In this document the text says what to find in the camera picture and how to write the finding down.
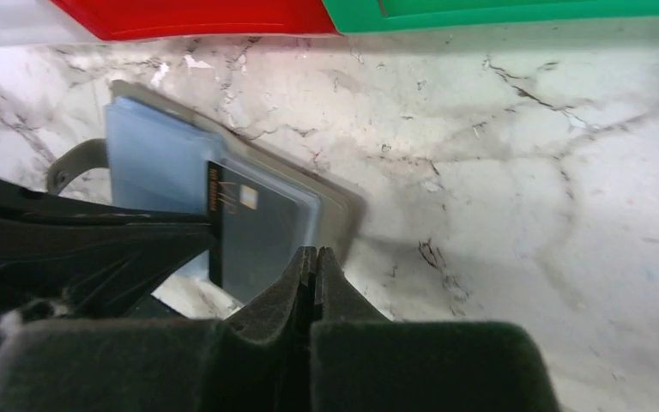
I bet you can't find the red plastic bin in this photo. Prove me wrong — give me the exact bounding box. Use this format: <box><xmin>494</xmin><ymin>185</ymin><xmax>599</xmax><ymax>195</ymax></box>
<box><xmin>53</xmin><ymin>0</ymin><xmax>338</xmax><ymax>41</ymax></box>

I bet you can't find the grey card holder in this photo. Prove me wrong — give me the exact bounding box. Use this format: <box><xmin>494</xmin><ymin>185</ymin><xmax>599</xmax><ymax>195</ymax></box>
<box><xmin>45</xmin><ymin>80</ymin><xmax>359</xmax><ymax>282</ymax></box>

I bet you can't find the white plastic bin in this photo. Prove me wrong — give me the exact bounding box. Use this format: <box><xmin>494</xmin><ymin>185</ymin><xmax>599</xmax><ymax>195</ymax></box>
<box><xmin>0</xmin><ymin>0</ymin><xmax>99</xmax><ymax>46</ymax></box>

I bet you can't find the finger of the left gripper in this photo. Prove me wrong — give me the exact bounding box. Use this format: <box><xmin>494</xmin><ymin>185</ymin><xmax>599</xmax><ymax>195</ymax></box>
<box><xmin>0</xmin><ymin>179</ymin><xmax>215</xmax><ymax>318</ymax></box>

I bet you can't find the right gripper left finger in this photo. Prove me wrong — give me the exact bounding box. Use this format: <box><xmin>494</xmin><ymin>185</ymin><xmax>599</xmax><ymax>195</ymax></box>
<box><xmin>0</xmin><ymin>247</ymin><xmax>317</xmax><ymax>411</ymax></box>

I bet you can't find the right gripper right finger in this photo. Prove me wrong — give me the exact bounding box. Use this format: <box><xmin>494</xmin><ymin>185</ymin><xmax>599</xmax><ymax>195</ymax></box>
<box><xmin>309</xmin><ymin>247</ymin><xmax>560</xmax><ymax>411</ymax></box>

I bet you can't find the green plastic bin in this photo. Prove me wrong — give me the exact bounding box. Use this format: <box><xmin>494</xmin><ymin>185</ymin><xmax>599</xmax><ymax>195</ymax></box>
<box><xmin>323</xmin><ymin>0</ymin><xmax>659</xmax><ymax>34</ymax></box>

